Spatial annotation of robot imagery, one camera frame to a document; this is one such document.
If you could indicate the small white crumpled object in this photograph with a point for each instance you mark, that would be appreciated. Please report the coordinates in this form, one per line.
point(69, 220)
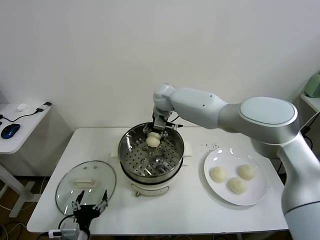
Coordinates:
point(22, 107)

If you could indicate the cream electric cooker base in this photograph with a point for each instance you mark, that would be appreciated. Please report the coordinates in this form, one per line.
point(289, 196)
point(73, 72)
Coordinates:
point(150, 188)

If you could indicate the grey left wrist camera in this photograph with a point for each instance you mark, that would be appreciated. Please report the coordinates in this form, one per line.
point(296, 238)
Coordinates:
point(70, 228)

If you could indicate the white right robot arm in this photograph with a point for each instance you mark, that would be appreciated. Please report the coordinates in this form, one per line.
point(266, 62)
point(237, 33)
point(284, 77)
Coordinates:
point(200, 105)

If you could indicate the white side table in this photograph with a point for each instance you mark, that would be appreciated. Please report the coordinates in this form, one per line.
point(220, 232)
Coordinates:
point(25, 130)

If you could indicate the perforated steel steamer basket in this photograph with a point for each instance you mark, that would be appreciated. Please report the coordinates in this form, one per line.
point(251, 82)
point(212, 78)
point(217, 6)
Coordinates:
point(140, 160)

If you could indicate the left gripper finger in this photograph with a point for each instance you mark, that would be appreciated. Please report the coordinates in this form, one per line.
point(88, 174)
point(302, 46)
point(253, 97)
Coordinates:
point(102, 206)
point(75, 205)

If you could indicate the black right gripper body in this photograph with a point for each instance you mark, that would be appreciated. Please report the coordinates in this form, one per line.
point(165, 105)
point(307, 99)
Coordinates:
point(158, 122)

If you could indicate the white round plate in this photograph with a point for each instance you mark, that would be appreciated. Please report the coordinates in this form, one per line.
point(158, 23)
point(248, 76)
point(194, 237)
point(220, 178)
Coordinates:
point(215, 160)

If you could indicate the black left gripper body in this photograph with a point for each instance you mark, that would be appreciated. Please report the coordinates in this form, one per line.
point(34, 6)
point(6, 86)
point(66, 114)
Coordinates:
point(86, 212)

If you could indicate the mint green appliance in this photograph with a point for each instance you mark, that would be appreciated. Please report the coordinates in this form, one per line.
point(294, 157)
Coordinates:
point(314, 86)

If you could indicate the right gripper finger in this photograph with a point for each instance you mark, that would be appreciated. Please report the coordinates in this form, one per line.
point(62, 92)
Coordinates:
point(145, 130)
point(165, 135)

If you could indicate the white shelf table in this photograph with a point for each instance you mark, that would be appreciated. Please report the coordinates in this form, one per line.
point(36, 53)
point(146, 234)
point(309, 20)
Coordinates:
point(312, 101)

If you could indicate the brown crumbs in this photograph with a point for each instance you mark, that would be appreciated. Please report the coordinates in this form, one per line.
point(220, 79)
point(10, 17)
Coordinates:
point(211, 145)

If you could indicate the blue computer mouse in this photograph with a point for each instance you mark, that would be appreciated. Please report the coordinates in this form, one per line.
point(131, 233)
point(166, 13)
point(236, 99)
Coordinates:
point(10, 131)

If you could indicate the white steamed baozi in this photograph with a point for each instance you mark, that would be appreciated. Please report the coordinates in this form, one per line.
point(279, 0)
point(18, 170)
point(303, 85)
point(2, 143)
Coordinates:
point(218, 174)
point(153, 140)
point(246, 172)
point(237, 185)

